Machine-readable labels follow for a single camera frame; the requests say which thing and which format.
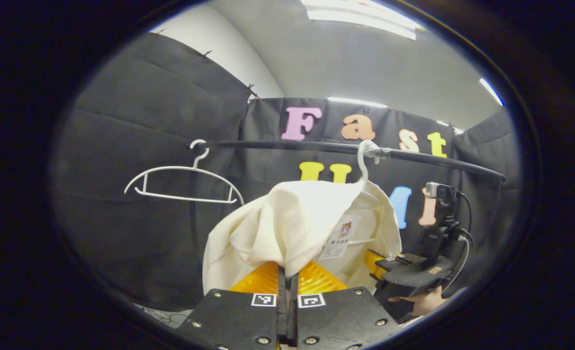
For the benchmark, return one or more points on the white plastic clothes hanger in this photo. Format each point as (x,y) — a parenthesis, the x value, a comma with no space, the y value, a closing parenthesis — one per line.
(361,165)
(185,197)

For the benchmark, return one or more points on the cream white shirt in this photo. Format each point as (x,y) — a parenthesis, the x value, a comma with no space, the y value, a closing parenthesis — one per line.
(292,218)

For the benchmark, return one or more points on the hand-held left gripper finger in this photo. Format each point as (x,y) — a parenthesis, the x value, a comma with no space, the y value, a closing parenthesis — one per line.
(281,311)
(293,311)

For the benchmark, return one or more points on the black backdrop cloth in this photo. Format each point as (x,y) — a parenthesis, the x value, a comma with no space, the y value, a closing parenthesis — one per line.
(136,121)

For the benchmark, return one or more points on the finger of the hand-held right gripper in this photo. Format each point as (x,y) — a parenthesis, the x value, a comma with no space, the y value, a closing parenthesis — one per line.
(411,259)
(413,276)

